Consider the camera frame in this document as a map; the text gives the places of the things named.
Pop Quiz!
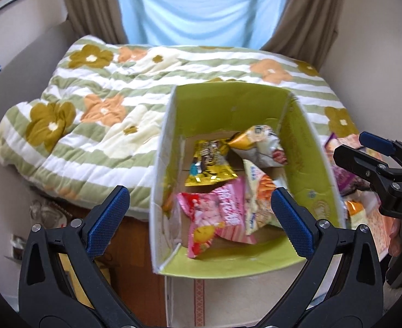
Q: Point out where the pink marshmallow snack bag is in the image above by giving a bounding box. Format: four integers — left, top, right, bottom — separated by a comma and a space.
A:
177, 177, 256, 259

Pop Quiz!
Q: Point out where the purple potato chips bag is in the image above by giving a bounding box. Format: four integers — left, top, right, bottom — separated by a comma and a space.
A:
325, 133, 370, 196

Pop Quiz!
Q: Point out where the white orange chips bag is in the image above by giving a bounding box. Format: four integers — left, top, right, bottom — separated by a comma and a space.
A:
243, 160, 288, 235

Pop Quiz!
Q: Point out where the white gold snack bag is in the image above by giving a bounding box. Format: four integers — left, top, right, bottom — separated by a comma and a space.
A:
227, 125, 288, 168

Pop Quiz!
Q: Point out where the brown right curtain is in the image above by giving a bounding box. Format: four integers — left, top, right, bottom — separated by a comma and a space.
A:
261, 0, 344, 69

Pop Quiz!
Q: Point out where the brown curtain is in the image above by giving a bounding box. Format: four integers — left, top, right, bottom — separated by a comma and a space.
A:
261, 0, 344, 69
64, 0, 128, 45

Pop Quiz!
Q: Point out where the green cardboard box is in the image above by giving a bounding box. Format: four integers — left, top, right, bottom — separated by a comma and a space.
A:
149, 82, 345, 279

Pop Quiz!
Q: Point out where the floral striped quilt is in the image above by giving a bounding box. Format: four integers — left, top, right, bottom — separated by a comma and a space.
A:
0, 36, 357, 220

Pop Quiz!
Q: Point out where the yellow chocolate snack bag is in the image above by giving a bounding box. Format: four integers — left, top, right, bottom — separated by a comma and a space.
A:
185, 139, 238, 187

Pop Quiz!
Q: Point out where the grey bed headboard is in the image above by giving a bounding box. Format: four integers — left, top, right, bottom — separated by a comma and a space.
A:
0, 21, 78, 121

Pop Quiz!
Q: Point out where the light blue window cloth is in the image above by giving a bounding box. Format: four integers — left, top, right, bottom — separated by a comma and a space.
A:
119, 0, 286, 50

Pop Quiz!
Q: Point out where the brown left curtain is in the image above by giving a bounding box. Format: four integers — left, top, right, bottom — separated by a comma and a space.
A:
64, 0, 128, 45

